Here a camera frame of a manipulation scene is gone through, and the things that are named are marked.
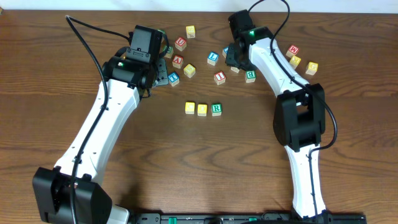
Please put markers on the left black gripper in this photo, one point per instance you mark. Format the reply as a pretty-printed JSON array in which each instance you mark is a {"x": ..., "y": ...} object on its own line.
[{"x": 161, "y": 72}]

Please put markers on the green Z block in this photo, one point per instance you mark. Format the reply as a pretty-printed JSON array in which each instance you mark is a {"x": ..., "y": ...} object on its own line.
[{"x": 170, "y": 52}]

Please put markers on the yellow O block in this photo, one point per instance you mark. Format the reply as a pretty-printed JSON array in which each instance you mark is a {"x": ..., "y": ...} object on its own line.
[{"x": 202, "y": 109}]

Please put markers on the green R block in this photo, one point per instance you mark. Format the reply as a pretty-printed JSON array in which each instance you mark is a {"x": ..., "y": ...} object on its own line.
[{"x": 216, "y": 109}]

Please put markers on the blue 2 block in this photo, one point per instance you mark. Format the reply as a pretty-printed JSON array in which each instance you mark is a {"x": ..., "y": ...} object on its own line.
[{"x": 225, "y": 52}]

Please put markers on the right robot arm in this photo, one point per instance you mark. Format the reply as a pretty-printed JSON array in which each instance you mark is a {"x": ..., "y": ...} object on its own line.
[{"x": 299, "y": 117}]

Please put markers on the blue l block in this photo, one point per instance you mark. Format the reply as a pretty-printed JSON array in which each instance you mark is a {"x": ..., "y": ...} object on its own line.
[
  {"x": 212, "y": 58},
  {"x": 235, "y": 69}
]

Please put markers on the yellow G block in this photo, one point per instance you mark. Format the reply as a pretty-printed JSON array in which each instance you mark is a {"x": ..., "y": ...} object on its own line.
[{"x": 311, "y": 68}]

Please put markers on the red M block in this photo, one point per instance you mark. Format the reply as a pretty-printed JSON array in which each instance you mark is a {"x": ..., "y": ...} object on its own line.
[{"x": 292, "y": 51}]

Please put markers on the red U block left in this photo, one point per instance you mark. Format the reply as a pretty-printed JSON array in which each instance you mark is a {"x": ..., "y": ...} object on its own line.
[{"x": 180, "y": 43}]

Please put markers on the red I block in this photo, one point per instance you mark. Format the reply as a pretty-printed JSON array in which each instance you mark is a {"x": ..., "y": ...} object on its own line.
[{"x": 219, "y": 78}]

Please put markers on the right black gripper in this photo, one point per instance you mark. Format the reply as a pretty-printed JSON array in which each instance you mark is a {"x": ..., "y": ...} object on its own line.
[{"x": 234, "y": 55}]

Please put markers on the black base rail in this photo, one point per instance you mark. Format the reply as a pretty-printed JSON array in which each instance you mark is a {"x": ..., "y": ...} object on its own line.
[{"x": 265, "y": 218}]

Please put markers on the yellow C block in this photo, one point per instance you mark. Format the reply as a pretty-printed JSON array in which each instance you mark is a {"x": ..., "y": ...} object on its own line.
[{"x": 189, "y": 107}]

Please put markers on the red A block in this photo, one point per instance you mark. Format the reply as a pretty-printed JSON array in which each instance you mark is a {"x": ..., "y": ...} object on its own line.
[{"x": 177, "y": 61}]

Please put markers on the yellow S block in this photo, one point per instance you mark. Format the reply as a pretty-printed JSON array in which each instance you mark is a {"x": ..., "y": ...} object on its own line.
[{"x": 189, "y": 70}]

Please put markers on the green B block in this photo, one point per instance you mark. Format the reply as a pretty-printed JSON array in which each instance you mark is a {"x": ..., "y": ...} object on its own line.
[{"x": 250, "y": 76}]

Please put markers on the yellow block top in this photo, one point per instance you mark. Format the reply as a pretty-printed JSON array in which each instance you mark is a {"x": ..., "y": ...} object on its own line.
[{"x": 190, "y": 31}]

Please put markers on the blue T block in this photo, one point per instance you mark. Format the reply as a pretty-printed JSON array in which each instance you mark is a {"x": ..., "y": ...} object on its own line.
[{"x": 173, "y": 78}]

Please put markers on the yellow K block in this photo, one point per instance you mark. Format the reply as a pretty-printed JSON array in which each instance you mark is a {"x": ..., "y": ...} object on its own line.
[{"x": 294, "y": 61}]

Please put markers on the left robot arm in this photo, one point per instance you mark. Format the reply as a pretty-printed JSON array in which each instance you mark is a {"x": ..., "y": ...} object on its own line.
[{"x": 71, "y": 192}]

